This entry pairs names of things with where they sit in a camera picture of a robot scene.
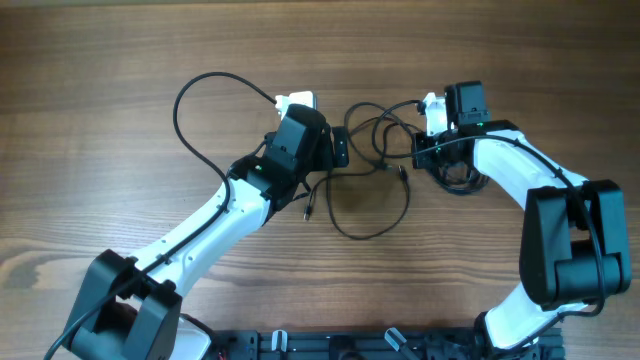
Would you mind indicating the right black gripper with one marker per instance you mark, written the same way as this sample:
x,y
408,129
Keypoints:
x,y
420,141

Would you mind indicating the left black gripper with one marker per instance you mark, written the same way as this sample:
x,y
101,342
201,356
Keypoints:
x,y
339,157

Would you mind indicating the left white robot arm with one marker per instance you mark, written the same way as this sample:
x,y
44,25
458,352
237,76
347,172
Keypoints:
x,y
129,307

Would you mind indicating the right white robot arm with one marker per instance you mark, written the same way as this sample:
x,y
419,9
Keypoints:
x,y
574,250

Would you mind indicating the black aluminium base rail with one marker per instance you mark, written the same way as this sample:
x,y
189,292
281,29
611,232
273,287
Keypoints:
x,y
443,343

